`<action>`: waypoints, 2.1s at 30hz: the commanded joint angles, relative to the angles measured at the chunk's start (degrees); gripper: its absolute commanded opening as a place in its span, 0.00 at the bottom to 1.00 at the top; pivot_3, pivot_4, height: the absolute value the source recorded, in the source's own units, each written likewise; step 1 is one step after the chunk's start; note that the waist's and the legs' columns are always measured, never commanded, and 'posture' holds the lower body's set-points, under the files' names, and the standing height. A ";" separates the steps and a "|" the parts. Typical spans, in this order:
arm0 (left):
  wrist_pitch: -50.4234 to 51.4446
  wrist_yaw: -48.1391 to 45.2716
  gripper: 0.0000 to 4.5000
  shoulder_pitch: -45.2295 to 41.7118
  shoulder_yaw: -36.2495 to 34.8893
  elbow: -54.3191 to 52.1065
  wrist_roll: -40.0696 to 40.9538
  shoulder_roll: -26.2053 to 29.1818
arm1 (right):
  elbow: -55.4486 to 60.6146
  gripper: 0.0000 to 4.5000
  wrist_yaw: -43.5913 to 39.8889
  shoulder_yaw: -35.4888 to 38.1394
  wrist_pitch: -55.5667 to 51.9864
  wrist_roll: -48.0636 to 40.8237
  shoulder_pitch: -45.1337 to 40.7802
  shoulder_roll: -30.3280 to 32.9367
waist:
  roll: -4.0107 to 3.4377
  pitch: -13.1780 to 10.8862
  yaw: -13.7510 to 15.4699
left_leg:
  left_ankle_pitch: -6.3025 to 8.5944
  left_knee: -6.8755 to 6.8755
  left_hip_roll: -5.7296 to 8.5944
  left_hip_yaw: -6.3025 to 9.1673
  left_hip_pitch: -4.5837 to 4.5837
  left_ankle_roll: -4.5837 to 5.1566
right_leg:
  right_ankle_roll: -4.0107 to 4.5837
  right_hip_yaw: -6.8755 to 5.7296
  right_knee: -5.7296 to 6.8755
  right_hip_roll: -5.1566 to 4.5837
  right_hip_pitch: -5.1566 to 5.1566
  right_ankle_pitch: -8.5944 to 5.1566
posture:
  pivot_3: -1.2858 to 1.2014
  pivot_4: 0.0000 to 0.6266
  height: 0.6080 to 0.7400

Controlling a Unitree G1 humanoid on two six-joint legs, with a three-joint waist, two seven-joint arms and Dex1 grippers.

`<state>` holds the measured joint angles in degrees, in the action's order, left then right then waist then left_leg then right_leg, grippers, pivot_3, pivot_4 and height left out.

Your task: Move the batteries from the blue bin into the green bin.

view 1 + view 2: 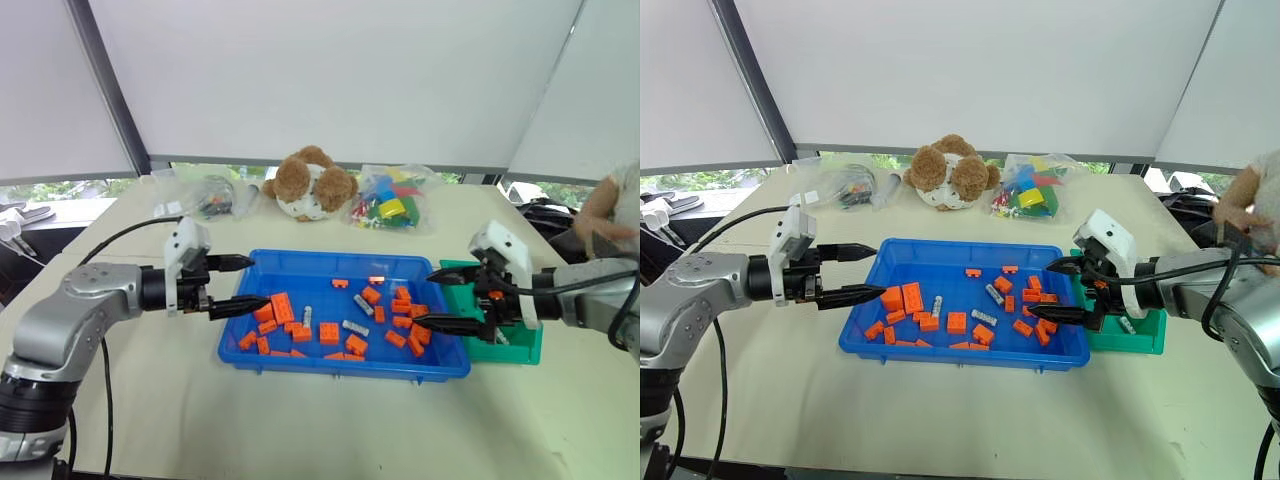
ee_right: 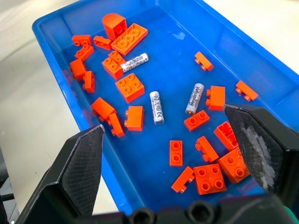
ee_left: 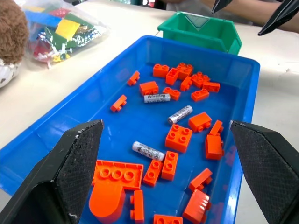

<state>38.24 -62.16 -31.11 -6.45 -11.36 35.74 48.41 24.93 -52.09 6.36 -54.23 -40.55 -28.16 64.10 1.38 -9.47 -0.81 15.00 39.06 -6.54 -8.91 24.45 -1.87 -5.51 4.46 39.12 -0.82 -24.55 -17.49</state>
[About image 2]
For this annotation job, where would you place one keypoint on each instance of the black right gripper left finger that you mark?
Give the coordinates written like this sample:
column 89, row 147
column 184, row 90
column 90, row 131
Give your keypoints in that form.
column 79, row 168

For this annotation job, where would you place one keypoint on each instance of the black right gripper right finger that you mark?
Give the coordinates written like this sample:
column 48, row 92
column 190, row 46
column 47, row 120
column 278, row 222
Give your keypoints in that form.
column 257, row 140

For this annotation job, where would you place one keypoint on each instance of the orange flat two-stud plate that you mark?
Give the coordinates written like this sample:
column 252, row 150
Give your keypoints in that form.
column 197, row 120

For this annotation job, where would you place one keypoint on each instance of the white Heybright battery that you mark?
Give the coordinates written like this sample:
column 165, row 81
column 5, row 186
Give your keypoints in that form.
column 195, row 99

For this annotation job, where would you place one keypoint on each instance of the white battery with CE mark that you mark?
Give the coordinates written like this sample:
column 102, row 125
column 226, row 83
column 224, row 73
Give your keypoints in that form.
column 157, row 107

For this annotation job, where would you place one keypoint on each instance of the blue plastic bin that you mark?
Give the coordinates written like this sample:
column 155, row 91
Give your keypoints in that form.
column 168, row 77

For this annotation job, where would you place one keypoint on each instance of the white battery with black print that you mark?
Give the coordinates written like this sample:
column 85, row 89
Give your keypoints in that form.
column 134, row 63

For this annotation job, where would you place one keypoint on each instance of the orange flat eight-stud plate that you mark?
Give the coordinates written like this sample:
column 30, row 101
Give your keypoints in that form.
column 129, row 39

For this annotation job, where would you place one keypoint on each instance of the orange rounded brick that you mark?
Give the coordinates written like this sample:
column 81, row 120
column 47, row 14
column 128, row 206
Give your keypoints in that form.
column 113, row 23

